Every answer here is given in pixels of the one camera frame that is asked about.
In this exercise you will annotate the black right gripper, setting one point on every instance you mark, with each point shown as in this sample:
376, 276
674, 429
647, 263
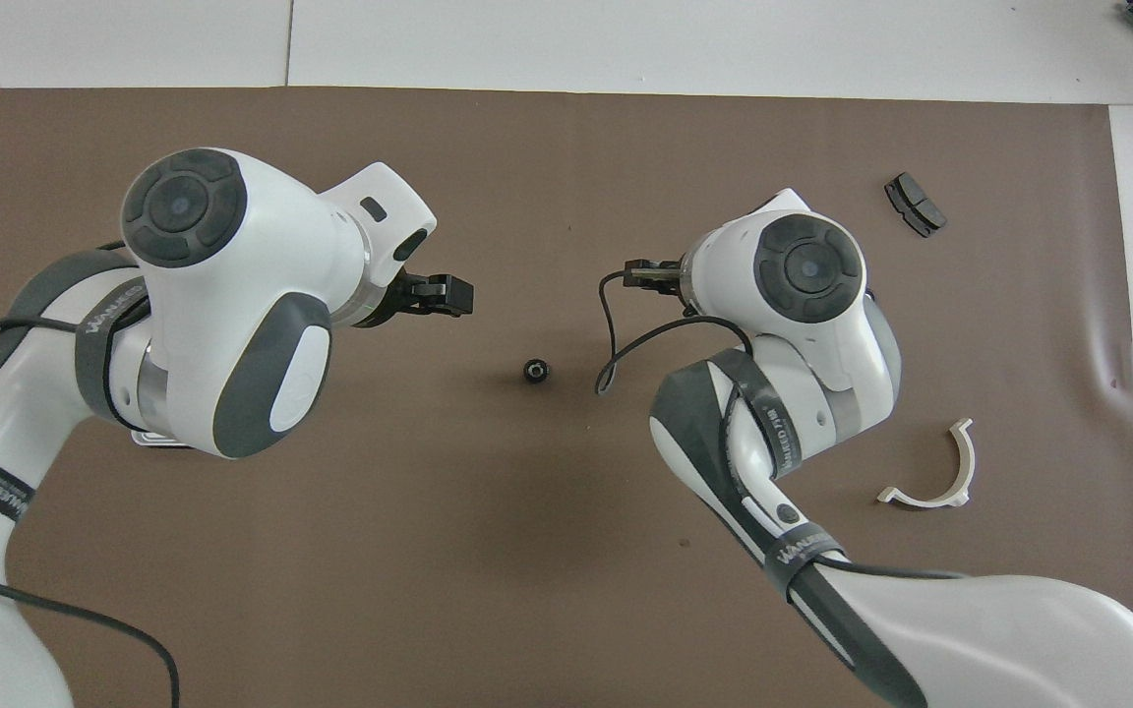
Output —
655, 275

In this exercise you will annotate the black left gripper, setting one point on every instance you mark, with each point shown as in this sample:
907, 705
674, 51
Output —
399, 300

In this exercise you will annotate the black bearing gear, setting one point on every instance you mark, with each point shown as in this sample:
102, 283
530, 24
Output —
536, 372

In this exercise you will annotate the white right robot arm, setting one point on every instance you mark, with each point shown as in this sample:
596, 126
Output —
822, 344

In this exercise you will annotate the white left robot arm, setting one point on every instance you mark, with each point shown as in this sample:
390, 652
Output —
222, 295

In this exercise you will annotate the silver metal tray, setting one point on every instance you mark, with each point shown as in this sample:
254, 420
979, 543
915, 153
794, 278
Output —
158, 440

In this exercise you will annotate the short dark grey brake pad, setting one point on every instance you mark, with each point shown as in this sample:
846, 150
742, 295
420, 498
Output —
916, 205

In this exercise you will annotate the brown table mat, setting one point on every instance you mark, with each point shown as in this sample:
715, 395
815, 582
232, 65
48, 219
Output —
527, 551

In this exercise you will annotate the white curved plastic bracket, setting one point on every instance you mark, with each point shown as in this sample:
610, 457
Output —
966, 467

